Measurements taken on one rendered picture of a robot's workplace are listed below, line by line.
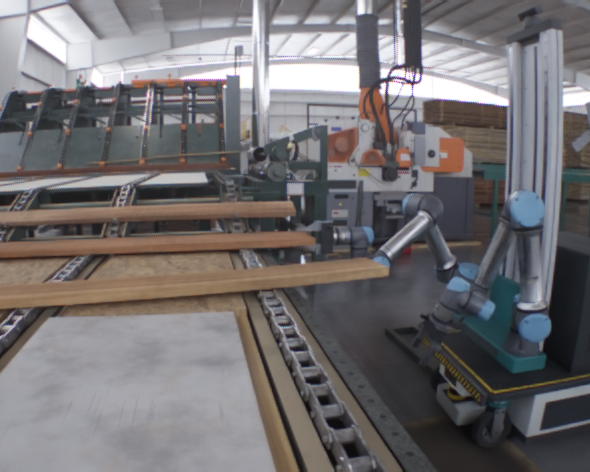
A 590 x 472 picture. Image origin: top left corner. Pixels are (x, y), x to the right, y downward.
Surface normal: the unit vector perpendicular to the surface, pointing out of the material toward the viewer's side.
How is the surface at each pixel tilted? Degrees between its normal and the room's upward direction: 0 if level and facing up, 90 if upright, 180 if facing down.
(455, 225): 90
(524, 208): 83
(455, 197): 90
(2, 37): 90
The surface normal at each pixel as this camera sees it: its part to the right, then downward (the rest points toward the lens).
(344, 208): 0.21, 0.17
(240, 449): 0.00, -0.99
